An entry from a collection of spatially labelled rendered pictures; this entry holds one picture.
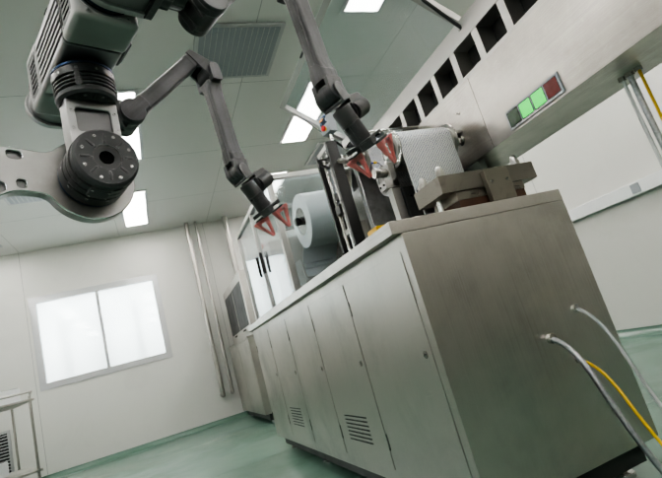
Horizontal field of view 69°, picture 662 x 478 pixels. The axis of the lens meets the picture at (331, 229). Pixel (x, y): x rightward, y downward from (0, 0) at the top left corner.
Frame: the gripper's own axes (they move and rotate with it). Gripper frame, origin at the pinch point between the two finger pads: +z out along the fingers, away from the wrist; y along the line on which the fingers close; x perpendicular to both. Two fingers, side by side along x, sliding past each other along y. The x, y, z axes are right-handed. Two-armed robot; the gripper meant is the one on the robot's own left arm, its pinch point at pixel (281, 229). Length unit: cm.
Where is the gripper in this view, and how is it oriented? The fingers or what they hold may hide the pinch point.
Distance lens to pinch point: 170.5
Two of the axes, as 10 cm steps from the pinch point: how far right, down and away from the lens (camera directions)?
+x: -4.9, 5.0, -7.1
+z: 5.9, 7.9, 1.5
